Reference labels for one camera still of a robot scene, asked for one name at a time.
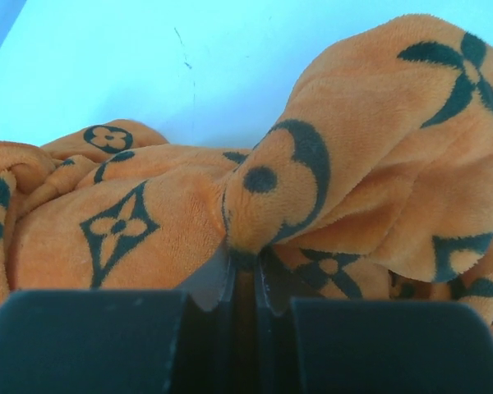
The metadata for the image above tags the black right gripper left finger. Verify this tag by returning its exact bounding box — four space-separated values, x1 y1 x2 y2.
0 250 235 393

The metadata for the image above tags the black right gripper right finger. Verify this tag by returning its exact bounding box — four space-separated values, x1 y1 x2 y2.
255 250 493 394

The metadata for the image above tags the orange black patterned pillowcase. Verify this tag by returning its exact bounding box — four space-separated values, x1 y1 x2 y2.
0 15 493 323

